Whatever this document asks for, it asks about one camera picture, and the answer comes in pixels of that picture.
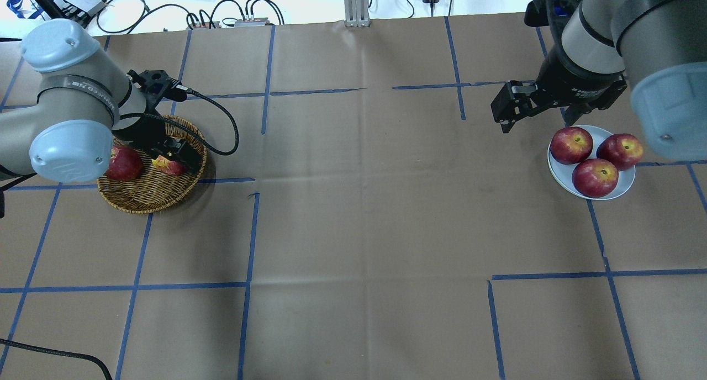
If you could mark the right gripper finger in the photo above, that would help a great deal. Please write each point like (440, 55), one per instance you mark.
(573, 115)
(513, 103)

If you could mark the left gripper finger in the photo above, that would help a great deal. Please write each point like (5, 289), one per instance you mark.
(182, 151)

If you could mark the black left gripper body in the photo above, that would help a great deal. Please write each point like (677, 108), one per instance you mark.
(136, 131)

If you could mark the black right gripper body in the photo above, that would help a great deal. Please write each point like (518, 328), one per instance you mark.
(577, 89)

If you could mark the red apple yellow top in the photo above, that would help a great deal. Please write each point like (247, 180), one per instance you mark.
(168, 166)

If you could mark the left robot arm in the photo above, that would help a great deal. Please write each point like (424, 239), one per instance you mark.
(93, 122)

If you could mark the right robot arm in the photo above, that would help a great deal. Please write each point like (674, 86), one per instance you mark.
(654, 48)

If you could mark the red apple plate front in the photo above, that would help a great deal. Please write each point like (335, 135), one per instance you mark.
(571, 145)

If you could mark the red apple plate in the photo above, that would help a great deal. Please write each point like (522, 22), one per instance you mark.
(624, 150)
(571, 145)
(595, 178)

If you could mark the woven wicker basket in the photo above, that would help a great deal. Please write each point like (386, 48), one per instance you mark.
(154, 191)

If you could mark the dark red apple in basket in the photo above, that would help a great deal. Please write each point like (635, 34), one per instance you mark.
(125, 164)

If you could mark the white round plate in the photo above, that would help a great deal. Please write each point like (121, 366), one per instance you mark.
(562, 173)

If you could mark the red apple plate back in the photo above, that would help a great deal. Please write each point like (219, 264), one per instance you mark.
(595, 178)

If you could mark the aluminium frame post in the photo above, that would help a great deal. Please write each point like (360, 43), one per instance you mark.
(356, 13)

